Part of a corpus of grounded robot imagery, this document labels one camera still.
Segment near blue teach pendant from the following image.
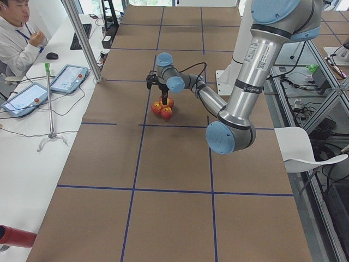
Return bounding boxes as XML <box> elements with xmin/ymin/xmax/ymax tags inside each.
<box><xmin>1</xmin><ymin>82</ymin><xmax>49</xmax><ymax>118</ymax></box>

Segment grey aluminium frame post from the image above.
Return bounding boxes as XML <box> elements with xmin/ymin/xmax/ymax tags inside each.
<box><xmin>62</xmin><ymin>0</ymin><xmax>103</xmax><ymax>83</ymax></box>

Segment dark red lone apple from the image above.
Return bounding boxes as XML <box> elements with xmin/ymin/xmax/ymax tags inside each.
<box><xmin>158</xmin><ymin>97</ymin><xmax>174</xmax><ymax>108</ymax></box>

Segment red yellow apple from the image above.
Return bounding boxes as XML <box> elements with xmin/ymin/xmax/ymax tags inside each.
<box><xmin>160</xmin><ymin>107</ymin><xmax>173</xmax><ymax>120</ymax></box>
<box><xmin>151</xmin><ymin>102</ymin><xmax>163</xmax><ymax>115</ymax></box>

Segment blue teach pendant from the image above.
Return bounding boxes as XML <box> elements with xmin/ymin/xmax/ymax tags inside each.
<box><xmin>50</xmin><ymin>64</ymin><xmax>89</xmax><ymax>94</ymax></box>
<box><xmin>1</xmin><ymin>82</ymin><xmax>49</xmax><ymax>118</ymax></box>

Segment person in white shirt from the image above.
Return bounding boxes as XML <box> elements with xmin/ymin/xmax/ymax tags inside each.
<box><xmin>1</xmin><ymin>1</ymin><xmax>48</xmax><ymax>77</ymax></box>

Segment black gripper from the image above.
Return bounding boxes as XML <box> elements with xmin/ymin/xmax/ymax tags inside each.
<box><xmin>158</xmin><ymin>83</ymin><xmax>169</xmax><ymax>105</ymax></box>

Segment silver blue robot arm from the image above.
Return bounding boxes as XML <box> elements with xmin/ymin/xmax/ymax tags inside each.
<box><xmin>156</xmin><ymin>1</ymin><xmax>323</xmax><ymax>154</ymax></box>

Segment far blue teach pendant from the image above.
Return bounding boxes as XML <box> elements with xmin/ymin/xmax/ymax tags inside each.
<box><xmin>50</xmin><ymin>64</ymin><xmax>89</xmax><ymax>94</ymax></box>

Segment red yellow apple left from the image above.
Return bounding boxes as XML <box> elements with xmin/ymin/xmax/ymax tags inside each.
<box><xmin>160</xmin><ymin>107</ymin><xmax>173</xmax><ymax>120</ymax></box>

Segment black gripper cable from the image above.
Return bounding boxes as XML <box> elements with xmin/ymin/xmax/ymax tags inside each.
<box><xmin>177</xmin><ymin>62</ymin><xmax>208</xmax><ymax>85</ymax></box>

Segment black computer mouse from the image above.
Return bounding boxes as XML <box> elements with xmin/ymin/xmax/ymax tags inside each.
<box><xmin>46</xmin><ymin>52</ymin><xmax>59</xmax><ymax>60</ymax></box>

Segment black keyboard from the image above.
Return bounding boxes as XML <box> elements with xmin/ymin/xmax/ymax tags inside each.
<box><xmin>69</xmin><ymin>23</ymin><xmax>93</xmax><ymax>51</ymax></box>

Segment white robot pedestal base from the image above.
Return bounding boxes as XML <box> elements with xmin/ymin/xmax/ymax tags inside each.
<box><xmin>215</xmin><ymin>68</ymin><xmax>238</xmax><ymax>96</ymax></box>

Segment red bottle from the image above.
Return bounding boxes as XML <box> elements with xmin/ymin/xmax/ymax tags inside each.
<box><xmin>1</xmin><ymin>225</ymin><xmax>37</xmax><ymax>248</ymax></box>

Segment red yellow apple front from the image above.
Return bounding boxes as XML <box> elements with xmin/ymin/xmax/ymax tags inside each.
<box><xmin>151</xmin><ymin>102</ymin><xmax>163</xmax><ymax>115</ymax></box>

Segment black control box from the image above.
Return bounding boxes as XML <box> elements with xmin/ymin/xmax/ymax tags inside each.
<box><xmin>101</xmin><ymin>27</ymin><xmax>118</xmax><ymax>49</ymax></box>

